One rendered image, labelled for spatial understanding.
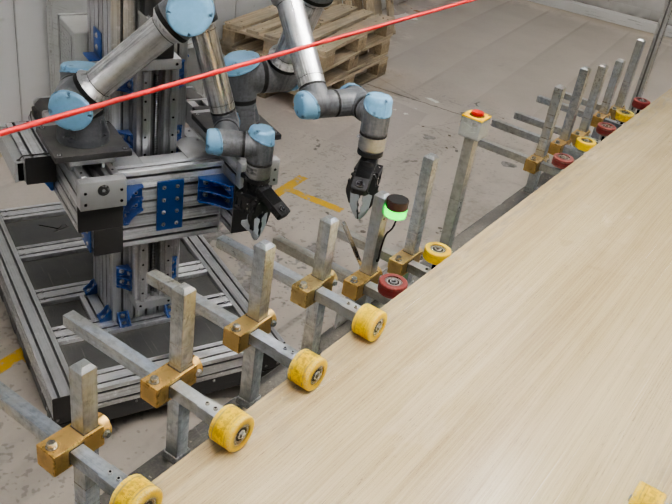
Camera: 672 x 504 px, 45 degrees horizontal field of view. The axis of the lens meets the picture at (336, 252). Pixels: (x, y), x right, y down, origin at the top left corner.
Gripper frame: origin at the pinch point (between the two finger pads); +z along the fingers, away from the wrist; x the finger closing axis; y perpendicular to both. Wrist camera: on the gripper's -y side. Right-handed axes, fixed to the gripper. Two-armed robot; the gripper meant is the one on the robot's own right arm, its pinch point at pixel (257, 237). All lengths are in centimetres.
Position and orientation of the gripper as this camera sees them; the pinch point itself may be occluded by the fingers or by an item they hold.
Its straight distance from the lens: 247.9
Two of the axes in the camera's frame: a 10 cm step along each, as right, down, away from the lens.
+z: -1.4, 8.4, 5.2
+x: -5.8, 3.6, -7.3
